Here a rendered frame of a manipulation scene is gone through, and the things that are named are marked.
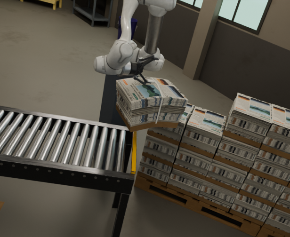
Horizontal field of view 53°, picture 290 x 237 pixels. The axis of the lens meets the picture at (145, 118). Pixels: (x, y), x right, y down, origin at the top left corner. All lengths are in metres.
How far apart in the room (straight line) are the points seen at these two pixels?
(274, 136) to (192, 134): 0.60
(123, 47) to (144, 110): 0.45
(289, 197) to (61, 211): 1.80
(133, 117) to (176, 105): 0.29
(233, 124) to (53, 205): 1.58
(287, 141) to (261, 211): 0.69
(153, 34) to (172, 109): 0.59
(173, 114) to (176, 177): 0.85
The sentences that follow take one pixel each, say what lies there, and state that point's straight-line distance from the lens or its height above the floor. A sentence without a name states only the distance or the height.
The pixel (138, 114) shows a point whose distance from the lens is 1.79.
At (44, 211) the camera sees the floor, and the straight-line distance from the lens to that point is 2.58.
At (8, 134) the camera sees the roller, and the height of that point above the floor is 0.80.
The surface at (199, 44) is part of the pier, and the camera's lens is 5.46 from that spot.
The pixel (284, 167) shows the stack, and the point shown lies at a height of 0.76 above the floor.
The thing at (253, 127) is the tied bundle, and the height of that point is 0.98.
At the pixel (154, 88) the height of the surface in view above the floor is 1.19.
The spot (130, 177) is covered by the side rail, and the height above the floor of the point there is 0.80.
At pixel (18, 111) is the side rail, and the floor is 0.80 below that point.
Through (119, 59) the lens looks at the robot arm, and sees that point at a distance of 1.54.
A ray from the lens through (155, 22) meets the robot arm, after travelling 2.10.
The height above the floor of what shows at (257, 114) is 1.07.
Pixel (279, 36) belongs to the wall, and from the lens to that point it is 4.79.
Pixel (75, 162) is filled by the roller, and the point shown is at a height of 0.80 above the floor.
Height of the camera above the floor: 1.95
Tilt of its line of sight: 30 degrees down
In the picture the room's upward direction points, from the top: 13 degrees clockwise
